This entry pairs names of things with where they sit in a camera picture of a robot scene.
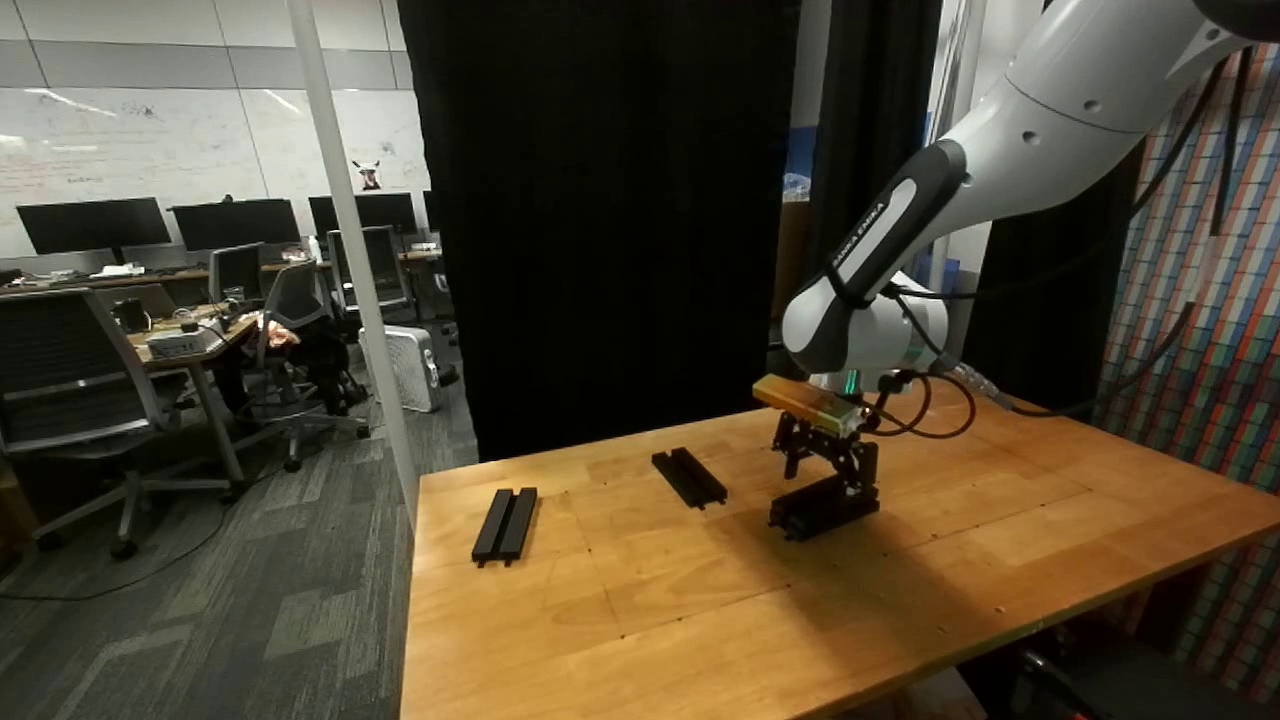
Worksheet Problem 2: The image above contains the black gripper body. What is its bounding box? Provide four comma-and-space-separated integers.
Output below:
772, 416, 876, 495

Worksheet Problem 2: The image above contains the black track piece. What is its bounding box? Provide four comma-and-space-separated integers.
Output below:
770, 480, 882, 539
653, 447, 729, 508
472, 487, 541, 568

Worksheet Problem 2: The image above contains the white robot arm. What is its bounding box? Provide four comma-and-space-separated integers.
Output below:
781, 0, 1280, 400

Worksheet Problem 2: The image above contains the black curtain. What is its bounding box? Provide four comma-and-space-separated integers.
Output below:
396, 0, 801, 461

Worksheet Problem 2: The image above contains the white box on floor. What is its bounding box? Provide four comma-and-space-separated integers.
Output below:
383, 326, 438, 416

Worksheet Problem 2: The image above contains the black monitor right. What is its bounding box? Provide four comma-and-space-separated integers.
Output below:
309, 191, 418, 236

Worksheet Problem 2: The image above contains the black monitor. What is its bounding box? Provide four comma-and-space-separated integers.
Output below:
175, 199, 299, 250
18, 197, 170, 257
309, 191, 418, 236

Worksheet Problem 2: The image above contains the black office chair far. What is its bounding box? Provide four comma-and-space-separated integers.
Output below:
248, 259, 367, 474

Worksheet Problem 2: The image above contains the small monitor on desk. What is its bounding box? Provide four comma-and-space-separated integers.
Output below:
207, 243, 264, 308

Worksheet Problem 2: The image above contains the office desk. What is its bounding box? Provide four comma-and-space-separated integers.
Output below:
129, 305, 268, 487

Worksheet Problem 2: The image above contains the black monitor middle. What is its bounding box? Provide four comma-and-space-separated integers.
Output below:
175, 199, 299, 250

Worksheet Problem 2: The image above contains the grey office chair near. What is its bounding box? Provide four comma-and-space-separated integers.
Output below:
0, 288, 245, 560

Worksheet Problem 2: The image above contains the black monitor left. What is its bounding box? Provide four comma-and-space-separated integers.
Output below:
18, 197, 170, 257

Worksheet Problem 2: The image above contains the tan wrist camera box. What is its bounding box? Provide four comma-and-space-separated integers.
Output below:
751, 377, 859, 439

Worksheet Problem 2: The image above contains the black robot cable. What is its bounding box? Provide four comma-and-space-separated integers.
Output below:
865, 53, 1256, 445

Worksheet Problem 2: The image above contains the white metal post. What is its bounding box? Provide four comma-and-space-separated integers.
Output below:
289, 0, 418, 522

